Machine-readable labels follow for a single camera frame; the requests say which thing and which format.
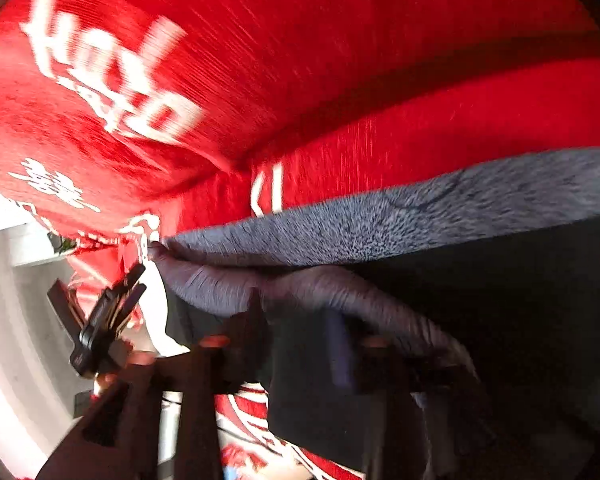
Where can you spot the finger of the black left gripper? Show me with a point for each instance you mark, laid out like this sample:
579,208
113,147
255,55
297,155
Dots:
115,304
67,308

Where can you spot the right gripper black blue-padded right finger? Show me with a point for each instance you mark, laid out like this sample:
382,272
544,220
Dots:
425,418

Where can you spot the black pants with blue trim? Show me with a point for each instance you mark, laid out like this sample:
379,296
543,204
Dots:
496,267

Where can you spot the red blanket with white characters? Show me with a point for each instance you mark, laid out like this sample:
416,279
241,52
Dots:
126,122

